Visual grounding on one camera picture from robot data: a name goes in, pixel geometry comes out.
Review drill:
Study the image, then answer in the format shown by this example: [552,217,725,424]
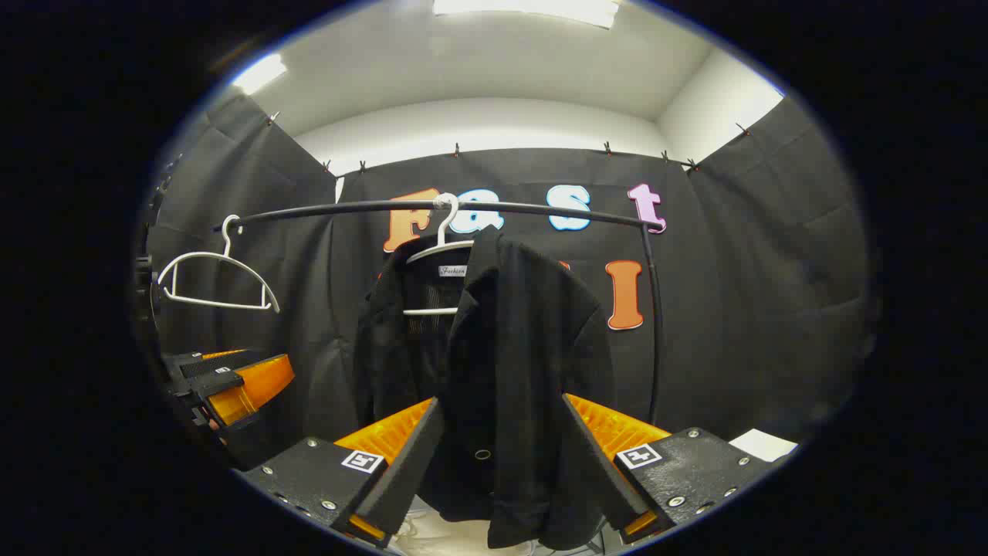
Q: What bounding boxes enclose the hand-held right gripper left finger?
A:
[234,397,447,549]

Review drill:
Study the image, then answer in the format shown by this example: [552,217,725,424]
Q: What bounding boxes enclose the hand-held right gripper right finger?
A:
[562,392,794,545]

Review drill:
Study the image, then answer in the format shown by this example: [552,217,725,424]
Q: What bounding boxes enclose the black knit jacket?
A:
[354,225,618,551]

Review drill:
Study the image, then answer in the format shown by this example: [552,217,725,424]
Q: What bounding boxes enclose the white plastic clothes hanger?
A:
[157,214,281,314]
[401,192,476,317]

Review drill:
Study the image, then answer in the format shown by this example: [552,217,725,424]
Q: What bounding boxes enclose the white paper sheet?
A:
[729,429,798,463]

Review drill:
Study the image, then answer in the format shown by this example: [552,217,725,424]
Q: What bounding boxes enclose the black backdrop cloth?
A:
[143,93,877,472]

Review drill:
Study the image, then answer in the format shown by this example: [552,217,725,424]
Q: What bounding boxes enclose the ceiling light panel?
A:
[232,53,288,95]
[432,0,621,30]

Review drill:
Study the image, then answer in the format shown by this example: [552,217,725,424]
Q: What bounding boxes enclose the row of black backdrop clips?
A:
[266,112,749,172]

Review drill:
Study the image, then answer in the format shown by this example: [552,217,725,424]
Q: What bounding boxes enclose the black clothes rack rail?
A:
[213,198,666,425]

